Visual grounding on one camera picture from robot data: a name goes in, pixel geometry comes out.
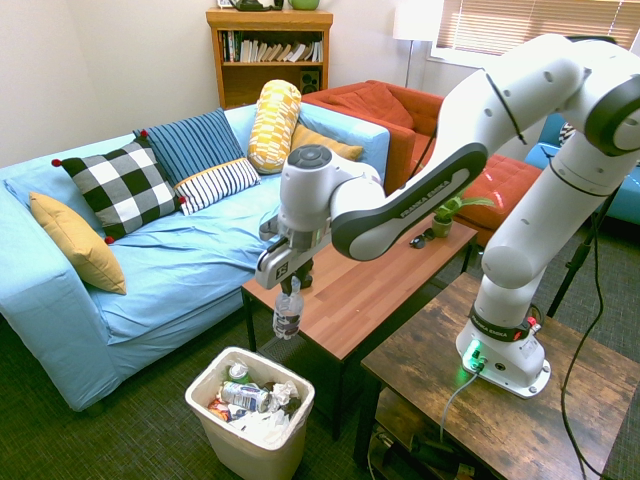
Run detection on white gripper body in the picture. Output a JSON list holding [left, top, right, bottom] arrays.
[[254, 242, 318, 292]]

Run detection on clear plastic water bottle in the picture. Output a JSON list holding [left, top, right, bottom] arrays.
[[272, 277, 305, 341]]

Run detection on discarded blue label bottle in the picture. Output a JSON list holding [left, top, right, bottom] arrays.
[[221, 381, 271, 414]]

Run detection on white trash bin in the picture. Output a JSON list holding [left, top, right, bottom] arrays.
[[184, 346, 316, 480]]

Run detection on wooden coffee table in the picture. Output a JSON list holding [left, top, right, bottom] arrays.
[[240, 217, 480, 441]]

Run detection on light blue sofa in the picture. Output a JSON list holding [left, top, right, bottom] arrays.
[[0, 102, 391, 414]]

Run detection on crumpled white paper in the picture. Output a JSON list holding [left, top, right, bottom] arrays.
[[269, 381, 303, 409]]

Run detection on mustard yellow pillow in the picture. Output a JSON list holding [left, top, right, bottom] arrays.
[[288, 123, 365, 162], [28, 192, 128, 296]]

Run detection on yellow patterned bolster pillow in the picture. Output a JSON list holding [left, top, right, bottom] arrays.
[[247, 79, 303, 175]]

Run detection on red snack wrapper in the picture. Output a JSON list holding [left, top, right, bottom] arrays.
[[207, 398, 232, 424]]

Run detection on green plant pot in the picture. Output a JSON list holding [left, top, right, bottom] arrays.
[[430, 215, 455, 240]]

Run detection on blue striped pillow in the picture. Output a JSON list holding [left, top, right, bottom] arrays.
[[132, 107, 262, 217]]

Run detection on green fern plant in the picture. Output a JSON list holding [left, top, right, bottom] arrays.
[[432, 194, 496, 222]]

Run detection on black white checkered pillow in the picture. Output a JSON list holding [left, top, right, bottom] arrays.
[[51, 130, 187, 246]]

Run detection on wooden bookshelf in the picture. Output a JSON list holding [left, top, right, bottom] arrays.
[[205, 7, 335, 111]]

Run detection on orange armchair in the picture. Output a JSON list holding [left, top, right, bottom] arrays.
[[301, 79, 446, 199]]

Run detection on row of books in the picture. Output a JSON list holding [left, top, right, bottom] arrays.
[[222, 30, 324, 64]]

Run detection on black power brick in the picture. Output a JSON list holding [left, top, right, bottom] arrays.
[[407, 435, 464, 472]]

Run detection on orange tufted ottoman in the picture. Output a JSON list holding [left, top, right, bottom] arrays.
[[452, 153, 544, 246]]

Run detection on rustic dark wood table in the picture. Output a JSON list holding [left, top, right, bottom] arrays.
[[352, 272, 640, 480]]

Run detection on white floor lamp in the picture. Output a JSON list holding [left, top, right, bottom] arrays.
[[392, 0, 445, 90]]

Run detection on small black white cushion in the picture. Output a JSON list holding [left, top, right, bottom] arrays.
[[557, 119, 578, 149]]

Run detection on blue chair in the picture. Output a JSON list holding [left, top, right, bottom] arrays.
[[524, 112, 640, 226]]

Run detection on wooden window blinds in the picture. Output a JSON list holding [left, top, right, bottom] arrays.
[[437, 0, 640, 56]]

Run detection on grey base cable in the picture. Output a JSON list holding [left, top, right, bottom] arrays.
[[439, 369, 481, 444]]

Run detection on black camera stand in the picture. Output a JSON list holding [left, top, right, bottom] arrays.
[[546, 182, 624, 319]]

